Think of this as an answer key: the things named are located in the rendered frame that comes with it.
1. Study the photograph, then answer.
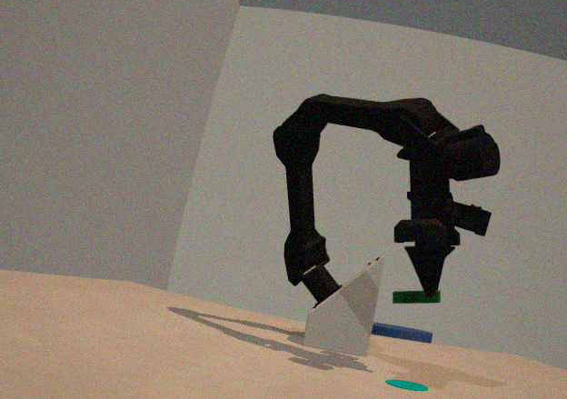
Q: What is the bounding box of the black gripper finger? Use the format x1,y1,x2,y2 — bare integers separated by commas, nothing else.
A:
435,246,455,291
404,244,451,297

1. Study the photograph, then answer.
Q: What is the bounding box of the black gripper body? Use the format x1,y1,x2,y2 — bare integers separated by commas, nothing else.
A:
394,182,461,245

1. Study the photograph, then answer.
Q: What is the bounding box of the cyan circle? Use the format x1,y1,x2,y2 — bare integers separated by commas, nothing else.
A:
386,379,428,391

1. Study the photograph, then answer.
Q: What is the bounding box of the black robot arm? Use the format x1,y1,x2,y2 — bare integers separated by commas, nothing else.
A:
273,94,501,305

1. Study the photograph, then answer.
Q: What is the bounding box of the green post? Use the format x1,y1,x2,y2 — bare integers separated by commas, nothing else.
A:
393,290,441,304

